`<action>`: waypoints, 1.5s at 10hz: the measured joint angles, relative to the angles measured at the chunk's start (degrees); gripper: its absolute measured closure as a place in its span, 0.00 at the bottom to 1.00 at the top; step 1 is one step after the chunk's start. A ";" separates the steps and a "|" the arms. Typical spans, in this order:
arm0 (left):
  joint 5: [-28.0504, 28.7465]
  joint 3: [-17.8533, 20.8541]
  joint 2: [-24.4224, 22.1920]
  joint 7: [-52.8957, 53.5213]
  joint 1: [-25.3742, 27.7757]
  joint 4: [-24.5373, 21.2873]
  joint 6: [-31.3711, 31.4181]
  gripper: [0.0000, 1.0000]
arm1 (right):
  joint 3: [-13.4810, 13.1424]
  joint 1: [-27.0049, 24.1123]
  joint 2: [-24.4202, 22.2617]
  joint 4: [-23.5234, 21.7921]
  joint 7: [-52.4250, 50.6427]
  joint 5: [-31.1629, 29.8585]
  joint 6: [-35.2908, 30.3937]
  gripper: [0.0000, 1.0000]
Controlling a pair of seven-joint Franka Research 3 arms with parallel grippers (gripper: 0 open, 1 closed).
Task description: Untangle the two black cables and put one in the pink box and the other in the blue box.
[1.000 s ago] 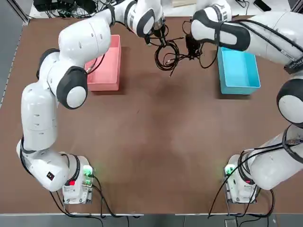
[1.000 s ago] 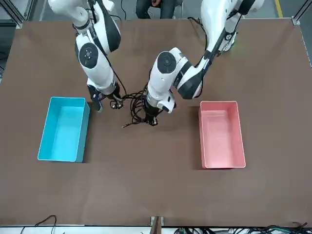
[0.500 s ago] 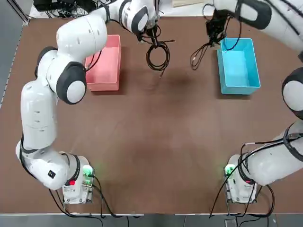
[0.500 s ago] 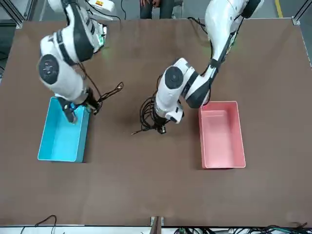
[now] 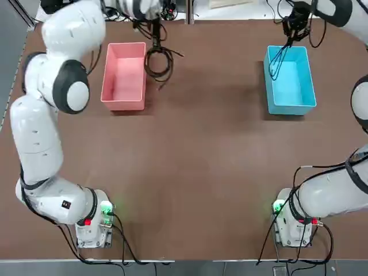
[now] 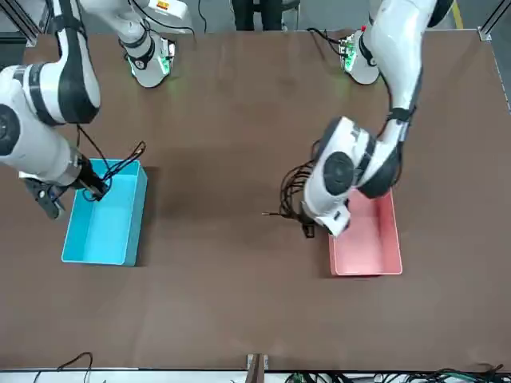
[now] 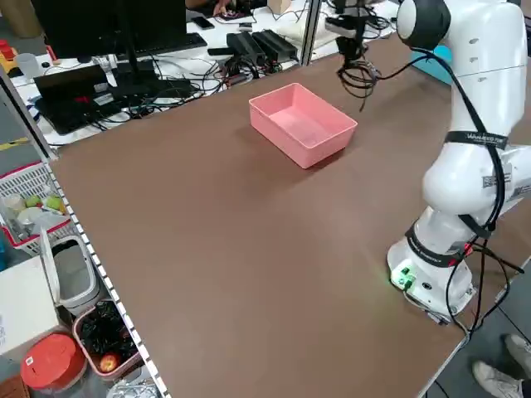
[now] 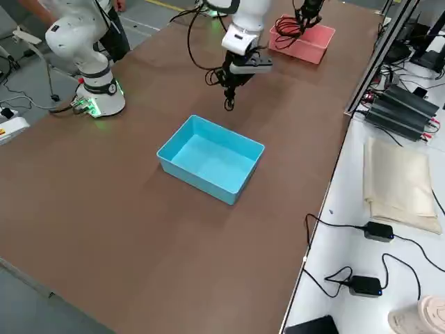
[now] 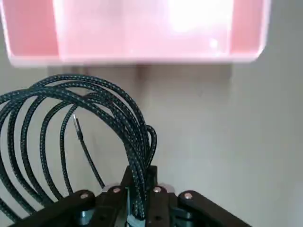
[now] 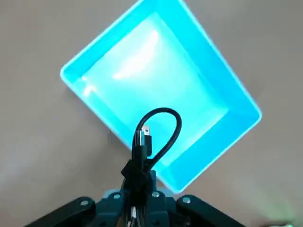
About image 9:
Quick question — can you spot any pink plastic box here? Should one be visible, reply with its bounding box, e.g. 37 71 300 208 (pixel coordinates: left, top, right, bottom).
0 0 272 69

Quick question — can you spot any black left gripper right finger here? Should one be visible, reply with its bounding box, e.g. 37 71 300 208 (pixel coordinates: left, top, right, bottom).
143 165 252 227

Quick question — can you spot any black braided cable coil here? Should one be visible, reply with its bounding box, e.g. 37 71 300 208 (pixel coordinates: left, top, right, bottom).
0 73 158 220

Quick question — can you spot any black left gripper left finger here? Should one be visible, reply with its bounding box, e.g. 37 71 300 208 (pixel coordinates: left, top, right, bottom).
9 165 134 227

